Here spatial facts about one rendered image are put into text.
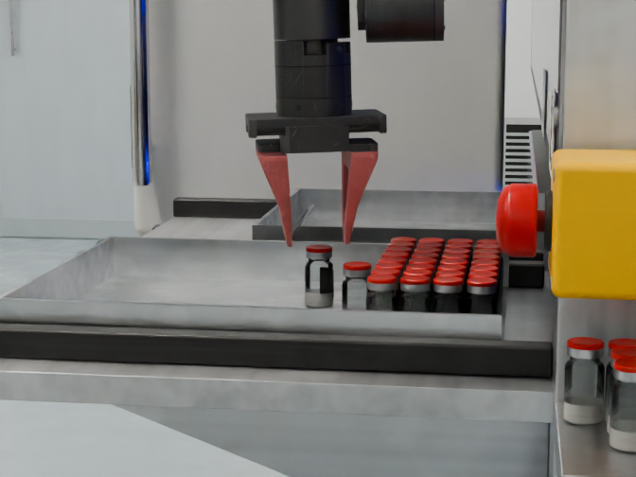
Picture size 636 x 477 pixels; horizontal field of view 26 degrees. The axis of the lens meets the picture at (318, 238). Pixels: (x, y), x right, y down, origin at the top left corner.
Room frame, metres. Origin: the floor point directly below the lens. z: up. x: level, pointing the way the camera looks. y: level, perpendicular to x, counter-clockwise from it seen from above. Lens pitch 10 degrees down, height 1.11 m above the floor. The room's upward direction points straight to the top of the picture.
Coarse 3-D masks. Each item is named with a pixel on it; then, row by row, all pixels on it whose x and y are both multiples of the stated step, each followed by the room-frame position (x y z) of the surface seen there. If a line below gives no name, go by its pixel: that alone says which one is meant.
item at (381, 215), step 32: (320, 192) 1.48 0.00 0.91; (384, 192) 1.47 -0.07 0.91; (416, 192) 1.46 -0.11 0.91; (448, 192) 1.46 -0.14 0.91; (480, 192) 1.45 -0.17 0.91; (256, 224) 1.23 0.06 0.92; (320, 224) 1.44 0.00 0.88; (384, 224) 1.44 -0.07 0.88; (416, 224) 1.44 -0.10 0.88; (448, 224) 1.44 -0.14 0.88; (480, 224) 1.44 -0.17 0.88; (544, 256) 1.19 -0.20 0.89
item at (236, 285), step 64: (128, 256) 1.16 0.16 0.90; (192, 256) 1.15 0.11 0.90; (256, 256) 1.14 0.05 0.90; (0, 320) 0.91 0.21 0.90; (64, 320) 0.90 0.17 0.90; (128, 320) 0.90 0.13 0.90; (192, 320) 0.89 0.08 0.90; (256, 320) 0.88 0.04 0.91; (320, 320) 0.88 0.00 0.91; (384, 320) 0.87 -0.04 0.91; (448, 320) 0.86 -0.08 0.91
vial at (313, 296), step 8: (312, 256) 1.03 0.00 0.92; (320, 256) 1.03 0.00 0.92; (328, 256) 1.03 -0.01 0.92; (312, 264) 1.03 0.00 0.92; (320, 264) 1.03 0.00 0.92; (328, 264) 1.03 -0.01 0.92; (312, 272) 1.03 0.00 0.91; (320, 272) 1.03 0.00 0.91; (328, 272) 1.03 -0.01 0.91; (312, 280) 1.03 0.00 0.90; (320, 280) 1.03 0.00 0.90; (328, 280) 1.03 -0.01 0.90; (312, 288) 1.03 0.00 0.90; (320, 288) 1.03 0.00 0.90; (328, 288) 1.03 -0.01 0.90; (312, 296) 1.03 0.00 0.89; (320, 296) 1.03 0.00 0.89; (328, 296) 1.03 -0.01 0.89; (312, 304) 1.03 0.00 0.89; (320, 304) 1.03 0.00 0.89; (328, 304) 1.03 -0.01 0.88
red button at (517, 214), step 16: (512, 192) 0.73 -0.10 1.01; (528, 192) 0.73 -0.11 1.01; (512, 208) 0.72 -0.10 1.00; (528, 208) 0.72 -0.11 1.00; (496, 224) 0.73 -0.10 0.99; (512, 224) 0.72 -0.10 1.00; (528, 224) 0.72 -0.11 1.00; (544, 224) 0.73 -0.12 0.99; (512, 240) 0.72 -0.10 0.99; (528, 240) 0.72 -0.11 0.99; (528, 256) 0.73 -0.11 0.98
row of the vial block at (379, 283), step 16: (400, 240) 1.07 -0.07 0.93; (416, 240) 1.07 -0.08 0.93; (384, 256) 1.00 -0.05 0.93; (400, 256) 1.00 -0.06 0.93; (384, 272) 0.94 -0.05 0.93; (400, 272) 0.96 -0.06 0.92; (368, 288) 0.92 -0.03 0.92; (384, 288) 0.91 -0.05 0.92; (368, 304) 0.92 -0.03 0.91; (384, 304) 0.91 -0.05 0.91
